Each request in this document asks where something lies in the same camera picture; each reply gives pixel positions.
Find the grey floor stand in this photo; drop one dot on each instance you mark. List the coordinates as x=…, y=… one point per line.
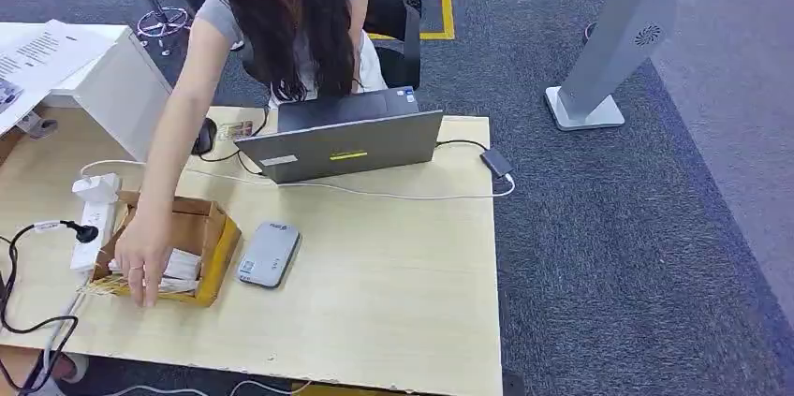
x=620, y=33

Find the person's right hand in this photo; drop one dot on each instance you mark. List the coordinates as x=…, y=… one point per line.
x=144, y=250

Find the wooden card box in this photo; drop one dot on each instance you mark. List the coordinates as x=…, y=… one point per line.
x=195, y=229

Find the black adapter hub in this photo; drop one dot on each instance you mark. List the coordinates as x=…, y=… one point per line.
x=496, y=162

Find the grey card reader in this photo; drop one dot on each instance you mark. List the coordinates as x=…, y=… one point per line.
x=268, y=255

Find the white cabinet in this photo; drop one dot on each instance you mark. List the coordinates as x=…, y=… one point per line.
x=121, y=98

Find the yellow floor tape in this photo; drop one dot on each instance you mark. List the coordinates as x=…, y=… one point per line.
x=448, y=12

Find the stack of white cards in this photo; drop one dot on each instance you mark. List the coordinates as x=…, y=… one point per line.
x=183, y=266

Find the white power strip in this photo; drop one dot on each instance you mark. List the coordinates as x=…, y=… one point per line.
x=93, y=226

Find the reddish printed card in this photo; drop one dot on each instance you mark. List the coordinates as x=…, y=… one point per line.
x=234, y=130

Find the grey laptop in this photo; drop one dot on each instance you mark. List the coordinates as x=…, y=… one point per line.
x=341, y=145

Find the black computer mouse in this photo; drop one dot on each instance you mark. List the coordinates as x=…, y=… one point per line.
x=205, y=137

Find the printed paper sheet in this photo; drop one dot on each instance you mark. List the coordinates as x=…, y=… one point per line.
x=37, y=64

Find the chrome stool base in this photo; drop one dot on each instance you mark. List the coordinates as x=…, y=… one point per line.
x=162, y=22

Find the small grey bracket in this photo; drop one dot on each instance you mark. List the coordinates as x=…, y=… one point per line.
x=38, y=126

